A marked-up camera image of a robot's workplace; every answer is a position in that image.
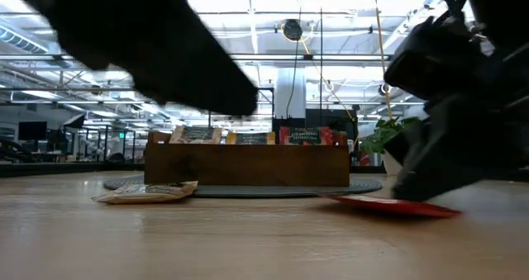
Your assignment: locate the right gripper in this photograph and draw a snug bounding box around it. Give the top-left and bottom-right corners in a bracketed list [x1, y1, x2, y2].
[391, 36, 529, 203]

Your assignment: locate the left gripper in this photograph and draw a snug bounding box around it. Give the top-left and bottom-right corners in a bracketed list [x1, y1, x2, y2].
[12, 0, 260, 116]

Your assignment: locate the red strawberry tea bag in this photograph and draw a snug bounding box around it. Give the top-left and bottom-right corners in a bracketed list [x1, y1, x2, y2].
[322, 193, 463, 220]
[279, 126, 334, 146]

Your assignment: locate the orange peach tea bag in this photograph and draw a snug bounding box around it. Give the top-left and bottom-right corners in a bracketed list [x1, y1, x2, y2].
[226, 131, 277, 145]

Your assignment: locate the wooden three-compartment tea box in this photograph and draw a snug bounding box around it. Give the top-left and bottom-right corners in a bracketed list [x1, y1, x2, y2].
[143, 130, 351, 188]

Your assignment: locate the potted green plant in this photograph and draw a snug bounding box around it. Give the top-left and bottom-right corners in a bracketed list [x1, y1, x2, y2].
[359, 116, 422, 177]

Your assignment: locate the grey round mat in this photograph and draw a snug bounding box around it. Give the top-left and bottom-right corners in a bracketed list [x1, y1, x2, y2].
[102, 174, 384, 199]

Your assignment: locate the black monitor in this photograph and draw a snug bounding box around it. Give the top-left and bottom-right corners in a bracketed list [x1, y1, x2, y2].
[17, 121, 48, 141]

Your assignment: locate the yellow cable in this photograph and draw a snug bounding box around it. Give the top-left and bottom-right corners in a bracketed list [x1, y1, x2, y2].
[371, 0, 394, 121]

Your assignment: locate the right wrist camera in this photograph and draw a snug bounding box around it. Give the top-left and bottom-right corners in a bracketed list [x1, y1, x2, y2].
[383, 15, 491, 102]

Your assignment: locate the black ceiling cable reel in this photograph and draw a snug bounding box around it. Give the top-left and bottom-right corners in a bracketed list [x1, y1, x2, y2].
[282, 18, 304, 42]

